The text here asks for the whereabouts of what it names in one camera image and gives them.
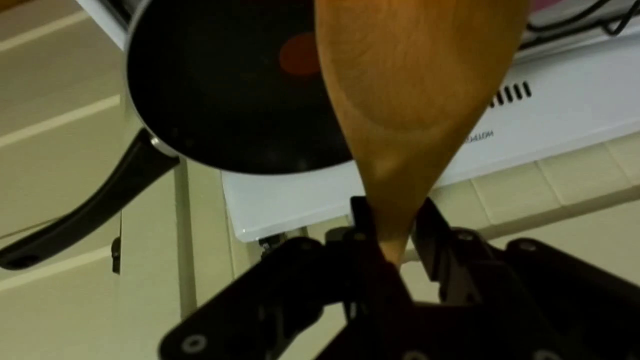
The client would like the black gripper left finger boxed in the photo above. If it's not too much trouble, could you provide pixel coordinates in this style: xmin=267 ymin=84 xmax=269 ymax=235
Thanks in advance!
xmin=348 ymin=194 xmax=387 ymax=270

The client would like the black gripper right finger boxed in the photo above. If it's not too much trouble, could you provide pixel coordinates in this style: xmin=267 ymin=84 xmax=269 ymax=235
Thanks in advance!
xmin=410 ymin=195 xmax=469 ymax=307

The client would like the wooden cooking spoon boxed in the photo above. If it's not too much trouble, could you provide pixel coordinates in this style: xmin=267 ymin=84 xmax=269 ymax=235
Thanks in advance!
xmin=311 ymin=0 xmax=532 ymax=270

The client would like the black frying pan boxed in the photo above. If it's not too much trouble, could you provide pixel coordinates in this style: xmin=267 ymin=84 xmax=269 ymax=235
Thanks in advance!
xmin=0 ymin=0 xmax=356 ymax=272

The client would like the white gas stove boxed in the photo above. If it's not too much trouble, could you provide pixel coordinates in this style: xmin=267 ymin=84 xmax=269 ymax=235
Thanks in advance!
xmin=72 ymin=0 xmax=640 ymax=243

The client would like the black burner grate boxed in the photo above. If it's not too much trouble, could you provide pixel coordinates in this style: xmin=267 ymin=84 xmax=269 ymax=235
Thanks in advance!
xmin=517 ymin=0 xmax=640 ymax=43

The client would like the cream panelled door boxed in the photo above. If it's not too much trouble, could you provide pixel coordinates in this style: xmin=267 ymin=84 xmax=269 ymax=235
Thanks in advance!
xmin=0 ymin=0 xmax=202 ymax=360

